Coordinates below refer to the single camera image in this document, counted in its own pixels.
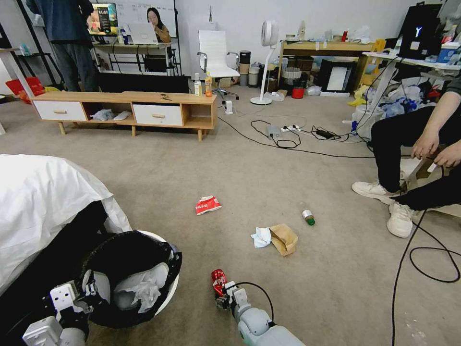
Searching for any crushed red drink can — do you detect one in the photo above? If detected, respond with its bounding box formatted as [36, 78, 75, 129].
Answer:
[211, 269, 228, 297]

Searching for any white bin with black bag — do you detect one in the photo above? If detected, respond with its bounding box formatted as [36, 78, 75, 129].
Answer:
[80, 230, 183, 329]

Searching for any thick black cable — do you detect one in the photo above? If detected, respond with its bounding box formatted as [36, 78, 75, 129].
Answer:
[390, 155, 461, 346]

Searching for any white crumpled tissue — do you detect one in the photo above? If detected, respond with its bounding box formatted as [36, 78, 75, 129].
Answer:
[114, 262, 170, 313]

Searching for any pale blue face mask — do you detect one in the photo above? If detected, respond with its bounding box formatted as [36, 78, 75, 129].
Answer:
[250, 226, 272, 250]

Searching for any brown paper bag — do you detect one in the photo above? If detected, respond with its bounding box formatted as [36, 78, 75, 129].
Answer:
[267, 223, 299, 258]

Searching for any red snack packet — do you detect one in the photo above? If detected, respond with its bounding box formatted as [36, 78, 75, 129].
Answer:
[194, 195, 222, 216]

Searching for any white bed cover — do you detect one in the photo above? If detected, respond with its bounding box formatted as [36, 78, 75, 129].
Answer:
[0, 154, 133, 297]

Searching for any clear bottle with green cap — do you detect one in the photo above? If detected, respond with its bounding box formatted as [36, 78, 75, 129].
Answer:
[298, 201, 317, 227]

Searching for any white plastic bag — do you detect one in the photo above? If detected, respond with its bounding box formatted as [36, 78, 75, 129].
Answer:
[89, 109, 116, 122]

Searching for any white shoe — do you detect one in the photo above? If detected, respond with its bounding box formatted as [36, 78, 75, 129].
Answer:
[387, 201, 415, 239]
[351, 180, 401, 206]

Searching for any wooden cabinet with white drawers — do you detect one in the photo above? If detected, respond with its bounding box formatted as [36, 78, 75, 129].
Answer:
[30, 90, 219, 142]

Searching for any red bag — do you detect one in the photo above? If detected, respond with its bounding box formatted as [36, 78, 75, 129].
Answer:
[5, 76, 47, 104]

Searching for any black low panel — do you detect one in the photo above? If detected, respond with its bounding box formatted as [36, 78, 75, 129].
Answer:
[96, 73, 191, 94]

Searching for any seated person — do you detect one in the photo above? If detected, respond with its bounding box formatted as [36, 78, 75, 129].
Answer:
[351, 77, 461, 239]

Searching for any yellow cloth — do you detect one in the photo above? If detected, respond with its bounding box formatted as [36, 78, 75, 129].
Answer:
[347, 84, 369, 107]

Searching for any black metal rack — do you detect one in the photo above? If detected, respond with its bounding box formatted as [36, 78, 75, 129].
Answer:
[0, 0, 66, 91]

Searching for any white office chair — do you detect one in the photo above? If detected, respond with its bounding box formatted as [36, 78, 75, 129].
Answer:
[196, 30, 242, 101]

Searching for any black framed white board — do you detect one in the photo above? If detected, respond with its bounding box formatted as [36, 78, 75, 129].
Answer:
[319, 59, 358, 96]

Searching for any pile of plastic bags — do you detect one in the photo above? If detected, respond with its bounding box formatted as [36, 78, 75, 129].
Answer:
[363, 80, 437, 120]

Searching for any white standing fan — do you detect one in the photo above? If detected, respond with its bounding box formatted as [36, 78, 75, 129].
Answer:
[250, 20, 280, 106]

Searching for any white laptop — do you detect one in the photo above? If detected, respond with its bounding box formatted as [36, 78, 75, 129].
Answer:
[125, 22, 162, 45]

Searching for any wooden table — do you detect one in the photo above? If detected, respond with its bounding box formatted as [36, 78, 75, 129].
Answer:
[279, 40, 376, 94]

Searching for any standing person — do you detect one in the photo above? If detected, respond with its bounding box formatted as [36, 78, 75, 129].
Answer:
[33, 0, 100, 93]

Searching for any person at desk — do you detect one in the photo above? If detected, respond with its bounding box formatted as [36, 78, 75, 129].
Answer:
[145, 7, 172, 44]

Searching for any computer monitor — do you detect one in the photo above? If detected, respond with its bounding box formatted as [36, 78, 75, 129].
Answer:
[87, 2, 119, 37]

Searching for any whiteboard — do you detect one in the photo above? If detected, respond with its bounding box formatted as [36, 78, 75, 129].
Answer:
[90, 0, 178, 39]

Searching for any blue and white box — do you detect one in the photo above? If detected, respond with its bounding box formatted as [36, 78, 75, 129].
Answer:
[437, 44, 461, 66]

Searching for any black computer case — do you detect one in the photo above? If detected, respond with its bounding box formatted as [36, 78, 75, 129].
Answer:
[399, 3, 444, 61]

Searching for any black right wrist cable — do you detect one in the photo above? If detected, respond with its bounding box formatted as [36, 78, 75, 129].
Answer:
[236, 281, 275, 327]

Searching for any thin black floor cable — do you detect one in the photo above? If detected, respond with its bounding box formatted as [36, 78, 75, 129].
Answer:
[217, 116, 412, 160]

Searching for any wire mesh waste basket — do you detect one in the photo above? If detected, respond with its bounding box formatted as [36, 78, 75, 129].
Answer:
[280, 67, 302, 88]

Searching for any white frame desk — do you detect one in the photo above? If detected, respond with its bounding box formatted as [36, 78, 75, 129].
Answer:
[91, 39, 174, 77]

